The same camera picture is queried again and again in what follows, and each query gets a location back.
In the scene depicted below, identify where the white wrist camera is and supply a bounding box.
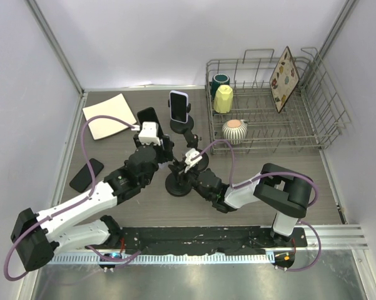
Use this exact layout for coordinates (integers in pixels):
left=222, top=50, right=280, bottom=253
left=131, top=121, right=161, bottom=146
left=183, top=148, right=202, bottom=173

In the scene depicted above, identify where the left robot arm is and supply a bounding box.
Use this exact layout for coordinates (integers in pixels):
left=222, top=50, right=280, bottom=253
left=11, top=134, right=174, bottom=272

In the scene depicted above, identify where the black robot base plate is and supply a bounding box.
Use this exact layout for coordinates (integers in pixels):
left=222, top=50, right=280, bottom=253
left=93, top=226, right=308, bottom=256

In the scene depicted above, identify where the dark green mug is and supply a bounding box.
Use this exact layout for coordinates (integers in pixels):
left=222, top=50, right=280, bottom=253
left=211, top=73, right=230, bottom=93

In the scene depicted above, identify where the grey wire dish rack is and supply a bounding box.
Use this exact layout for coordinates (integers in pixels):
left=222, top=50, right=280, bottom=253
left=205, top=47, right=351, bottom=153

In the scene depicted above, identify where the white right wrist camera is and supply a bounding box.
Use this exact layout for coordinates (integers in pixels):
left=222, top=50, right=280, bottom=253
left=183, top=148, right=202, bottom=173

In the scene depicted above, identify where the yellow faceted cup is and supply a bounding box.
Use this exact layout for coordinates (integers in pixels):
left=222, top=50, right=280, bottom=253
left=213, top=84, right=233, bottom=114

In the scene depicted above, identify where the floral square plate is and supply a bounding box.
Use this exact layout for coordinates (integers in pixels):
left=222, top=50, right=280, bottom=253
left=270, top=46, right=300, bottom=113

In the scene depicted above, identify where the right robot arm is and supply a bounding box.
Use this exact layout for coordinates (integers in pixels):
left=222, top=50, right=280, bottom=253
left=186, top=163, right=318, bottom=247

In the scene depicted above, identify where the black round-base phone stand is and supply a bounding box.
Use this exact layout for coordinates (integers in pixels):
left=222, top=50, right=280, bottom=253
left=183, top=129, right=210, bottom=172

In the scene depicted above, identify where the lilac-case phone at back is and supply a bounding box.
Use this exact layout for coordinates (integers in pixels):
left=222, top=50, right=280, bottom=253
left=169, top=91, right=188, bottom=123

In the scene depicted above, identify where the black phone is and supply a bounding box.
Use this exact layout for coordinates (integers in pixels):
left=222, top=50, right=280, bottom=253
left=69, top=158, right=104, bottom=193
left=137, top=107, right=162, bottom=134

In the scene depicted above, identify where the striped white ceramic bowl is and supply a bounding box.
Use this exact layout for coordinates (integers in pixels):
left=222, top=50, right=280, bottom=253
left=222, top=119, right=248, bottom=145

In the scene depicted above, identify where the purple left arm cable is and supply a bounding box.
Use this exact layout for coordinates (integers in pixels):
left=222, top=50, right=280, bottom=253
left=3, top=115, right=141, bottom=279

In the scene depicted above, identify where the white slotted cable duct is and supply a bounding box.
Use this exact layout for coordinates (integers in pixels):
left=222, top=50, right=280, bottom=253
left=49, top=251, right=275, bottom=265

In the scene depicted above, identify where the white square plate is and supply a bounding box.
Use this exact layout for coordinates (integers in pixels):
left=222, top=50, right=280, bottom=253
left=82, top=92, right=138, bottom=141

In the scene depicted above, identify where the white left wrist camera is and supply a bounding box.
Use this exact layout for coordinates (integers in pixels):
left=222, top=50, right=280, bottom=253
left=131, top=121, right=161, bottom=146

